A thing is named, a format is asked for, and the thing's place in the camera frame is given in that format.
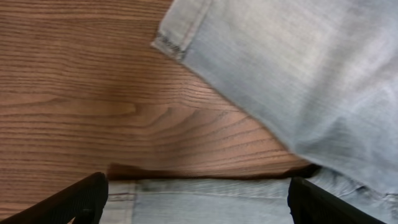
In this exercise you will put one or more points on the light blue denim shorts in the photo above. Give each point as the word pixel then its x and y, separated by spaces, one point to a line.
pixel 321 75

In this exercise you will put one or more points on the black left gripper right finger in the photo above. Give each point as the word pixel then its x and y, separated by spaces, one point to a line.
pixel 310 204

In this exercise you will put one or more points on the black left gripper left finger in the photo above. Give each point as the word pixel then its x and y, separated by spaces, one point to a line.
pixel 80 203

